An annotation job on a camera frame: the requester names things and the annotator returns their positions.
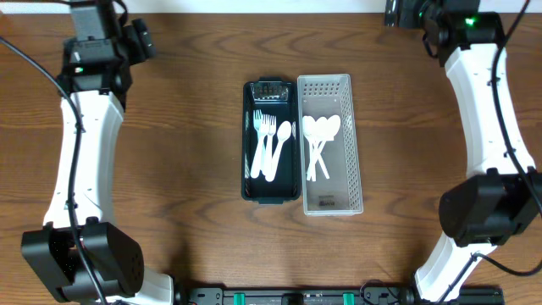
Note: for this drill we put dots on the white plastic spoon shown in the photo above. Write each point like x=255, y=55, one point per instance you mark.
x=306, y=129
x=283, y=134
x=318, y=135
x=332, y=127

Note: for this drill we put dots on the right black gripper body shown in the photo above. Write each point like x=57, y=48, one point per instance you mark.
x=410, y=15

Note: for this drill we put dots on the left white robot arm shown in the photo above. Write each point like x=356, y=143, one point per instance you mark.
x=79, y=254

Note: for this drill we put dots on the clear white plastic basket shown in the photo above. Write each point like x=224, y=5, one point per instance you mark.
x=340, y=194

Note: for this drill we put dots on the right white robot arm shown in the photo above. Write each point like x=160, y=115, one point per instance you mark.
x=501, y=195

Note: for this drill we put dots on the dark green plastic basket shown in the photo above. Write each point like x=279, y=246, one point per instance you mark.
x=278, y=98

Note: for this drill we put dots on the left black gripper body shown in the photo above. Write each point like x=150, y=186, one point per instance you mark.
x=93, y=52

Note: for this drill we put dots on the white plastic fork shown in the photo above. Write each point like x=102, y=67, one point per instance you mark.
x=262, y=122
x=270, y=122
x=257, y=121

